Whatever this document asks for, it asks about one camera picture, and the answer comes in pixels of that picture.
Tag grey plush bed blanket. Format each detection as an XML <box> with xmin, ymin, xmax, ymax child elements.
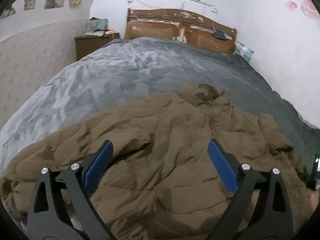
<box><xmin>1</xmin><ymin>37</ymin><xmax>319</xmax><ymax>171</ymax></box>

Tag pink flower wall stickers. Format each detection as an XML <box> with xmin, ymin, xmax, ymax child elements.
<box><xmin>285</xmin><ymin>0</ymin><xmax>319</xmax><ymax>20</ymax></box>

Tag brown wooden headboard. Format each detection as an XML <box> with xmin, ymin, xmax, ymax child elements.
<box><xmin>125</xmin><ymin>9</ymin><xmax>236</xmax><ymax>54</ymax></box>

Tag bee costume cat sticker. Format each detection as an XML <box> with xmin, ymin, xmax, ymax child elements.
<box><xmin>0</xmin><ymin>0</ymin><xmax>16</xmax><ymax>20</ymax></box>

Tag dark wooden nightstand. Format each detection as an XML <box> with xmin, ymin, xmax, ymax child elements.
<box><xmin>74</xmin><ymin>33</ymin><xmax>120</xmax><ymax>61</ymax></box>

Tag green bag on nightstand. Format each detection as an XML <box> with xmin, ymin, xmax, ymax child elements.
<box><xmin>85</xmin><ymin>17</ymin><xmax>109</xmax><ymax>37</ymax></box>

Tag black device on headboard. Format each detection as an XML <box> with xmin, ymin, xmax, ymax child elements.
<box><xmin>213</xmin><ymin>30</ymin><xmax>227</xmax><ymax>41</ymax></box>

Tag brown puffer jacket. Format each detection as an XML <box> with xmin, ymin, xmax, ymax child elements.
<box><xmin>1</xmin><ymin>85</ymin><xmax>312</xmax><ymax>239</ymax></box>

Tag tabby kitten wall sticker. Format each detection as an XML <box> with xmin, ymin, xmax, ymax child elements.
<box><xmin>23</xmin><ymin>0</ymin><xmax>36</xmax><ymax>10</ymax></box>

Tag plaid pillow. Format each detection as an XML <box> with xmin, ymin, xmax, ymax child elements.
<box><xmin>235</xmin><ymin>41</ymin><xmax>254</xmax><ymax>63</ymax></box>

